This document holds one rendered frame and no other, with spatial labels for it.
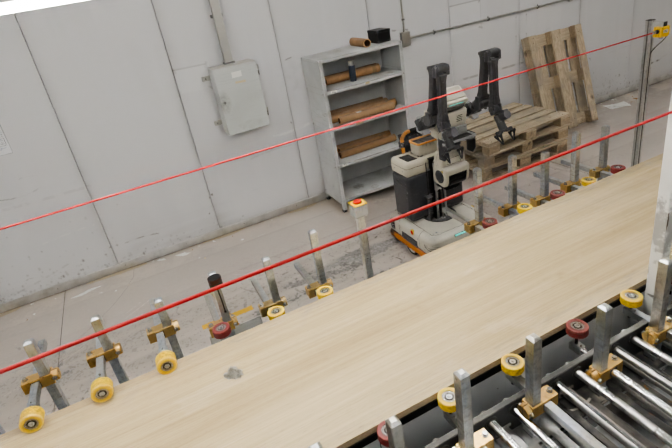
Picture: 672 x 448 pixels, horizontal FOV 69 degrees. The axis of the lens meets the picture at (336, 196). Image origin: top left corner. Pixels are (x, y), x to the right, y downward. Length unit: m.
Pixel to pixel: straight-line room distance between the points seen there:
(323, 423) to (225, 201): 3.50
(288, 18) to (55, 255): 3.04
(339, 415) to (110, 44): 3.63
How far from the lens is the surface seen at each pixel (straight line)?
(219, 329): 2.32
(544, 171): 3.14
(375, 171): 5.54
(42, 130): 4.72
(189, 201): 4.95
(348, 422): 1.80
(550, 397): 1.91
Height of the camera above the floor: 2.27
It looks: 25 degrees down
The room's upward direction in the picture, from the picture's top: 10 degrees counter-clockwise
